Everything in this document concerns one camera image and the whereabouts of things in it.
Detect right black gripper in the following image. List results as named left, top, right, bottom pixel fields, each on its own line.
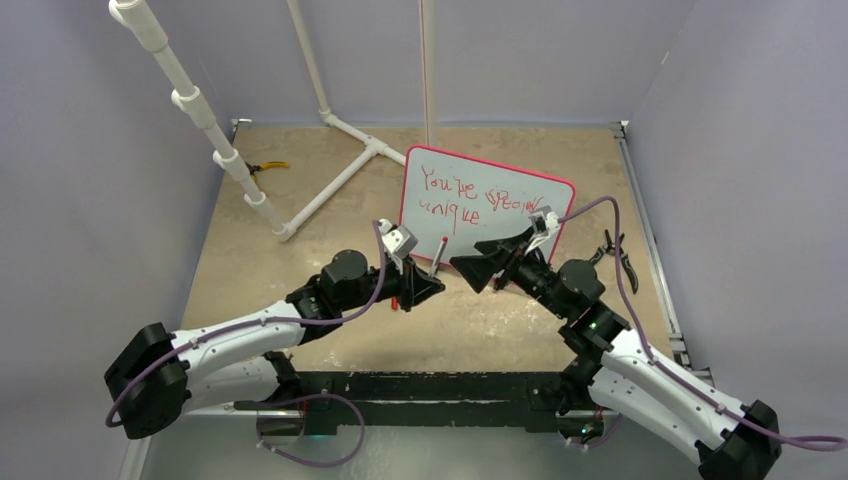
left=451, top=226, right=570, bottom=319

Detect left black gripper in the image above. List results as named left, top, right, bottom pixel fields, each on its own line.
left=338, top=252, right=443, bottom=312

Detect red whiteboard marker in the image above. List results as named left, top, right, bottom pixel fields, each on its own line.
left=428, top=236, right=449, bottom=278

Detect red-framed whiteboard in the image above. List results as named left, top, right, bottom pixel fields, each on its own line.
left=399, top=145, right=576, bottom=262

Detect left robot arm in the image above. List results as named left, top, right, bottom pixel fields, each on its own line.
left=104, top=250, right=445, bottom=440

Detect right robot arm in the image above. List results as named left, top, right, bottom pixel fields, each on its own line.
left=449, top=230, right=782, bottom=479

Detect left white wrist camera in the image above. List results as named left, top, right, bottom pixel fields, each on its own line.
left=377, top=219, right=418, bottom=272

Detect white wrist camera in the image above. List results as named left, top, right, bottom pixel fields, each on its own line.
left=377, top=219, right=418, bottom=272
left=524, top=206, right=561, bottom=255

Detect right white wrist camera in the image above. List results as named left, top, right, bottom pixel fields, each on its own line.
left=524, top=206, right=561, bottom=255

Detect black-handled pliers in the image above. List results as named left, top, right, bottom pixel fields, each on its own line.
left=588, top=230, right=640, bottom=294

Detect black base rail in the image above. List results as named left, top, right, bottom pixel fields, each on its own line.
left=234, top=371, right=596, bottom=435

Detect yellow-handled pliers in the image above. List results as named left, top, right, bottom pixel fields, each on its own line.
left=246, top=161, right=290, bottom=180

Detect aluminium extrusion frame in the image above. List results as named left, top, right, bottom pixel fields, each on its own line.
left=119, top=119, right=740, bottom=480

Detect white PVC pipe frame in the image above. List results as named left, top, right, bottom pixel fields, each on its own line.
left=108, top=0, right=406, bottom=242

